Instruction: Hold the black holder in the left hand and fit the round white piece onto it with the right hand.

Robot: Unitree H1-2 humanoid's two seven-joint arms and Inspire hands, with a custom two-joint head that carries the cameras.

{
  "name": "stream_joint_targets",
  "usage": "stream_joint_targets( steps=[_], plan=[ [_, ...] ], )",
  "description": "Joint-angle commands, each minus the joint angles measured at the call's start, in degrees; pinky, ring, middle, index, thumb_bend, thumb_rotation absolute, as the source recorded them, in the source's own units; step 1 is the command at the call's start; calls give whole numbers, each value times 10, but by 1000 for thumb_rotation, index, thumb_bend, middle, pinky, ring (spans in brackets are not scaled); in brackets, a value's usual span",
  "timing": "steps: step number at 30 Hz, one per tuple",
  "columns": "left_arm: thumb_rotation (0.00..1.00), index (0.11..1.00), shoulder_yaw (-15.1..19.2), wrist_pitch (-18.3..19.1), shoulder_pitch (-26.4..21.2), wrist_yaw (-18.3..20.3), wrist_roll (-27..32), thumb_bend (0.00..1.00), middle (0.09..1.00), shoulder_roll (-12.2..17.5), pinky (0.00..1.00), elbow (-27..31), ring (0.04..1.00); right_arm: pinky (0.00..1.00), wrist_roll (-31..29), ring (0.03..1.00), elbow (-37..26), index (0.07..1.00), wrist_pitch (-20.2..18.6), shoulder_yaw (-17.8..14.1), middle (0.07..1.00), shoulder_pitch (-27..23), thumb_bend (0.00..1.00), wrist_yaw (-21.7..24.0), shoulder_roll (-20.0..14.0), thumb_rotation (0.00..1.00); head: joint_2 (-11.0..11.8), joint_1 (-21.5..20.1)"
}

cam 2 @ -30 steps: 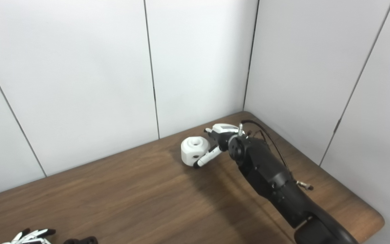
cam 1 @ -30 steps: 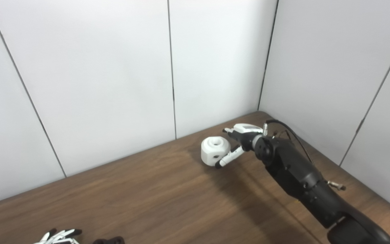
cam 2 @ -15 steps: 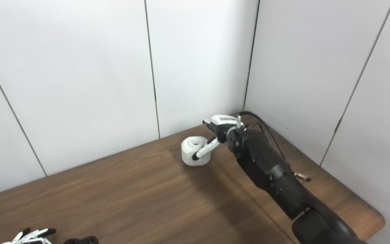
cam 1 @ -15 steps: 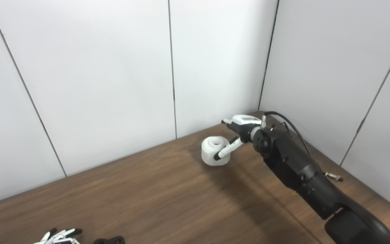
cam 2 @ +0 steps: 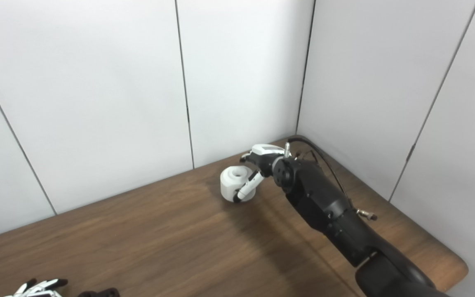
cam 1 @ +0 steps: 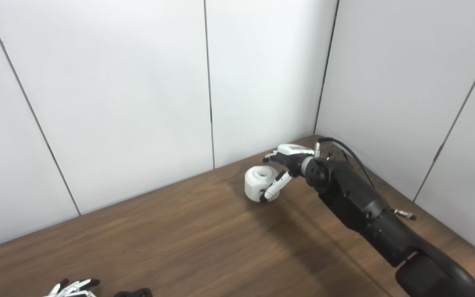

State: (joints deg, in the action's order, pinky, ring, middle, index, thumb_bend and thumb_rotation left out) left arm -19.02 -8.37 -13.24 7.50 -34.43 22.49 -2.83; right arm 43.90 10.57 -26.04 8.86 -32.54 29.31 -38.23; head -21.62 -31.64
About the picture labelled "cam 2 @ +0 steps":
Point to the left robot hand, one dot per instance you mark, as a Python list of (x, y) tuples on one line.
[(39, 289)]

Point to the black holder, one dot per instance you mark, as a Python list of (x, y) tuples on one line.
[(99, 293)]

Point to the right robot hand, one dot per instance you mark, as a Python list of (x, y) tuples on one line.
[(264, 159)]

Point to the round white piece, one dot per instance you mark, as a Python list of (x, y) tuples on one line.
[(233, 183)]

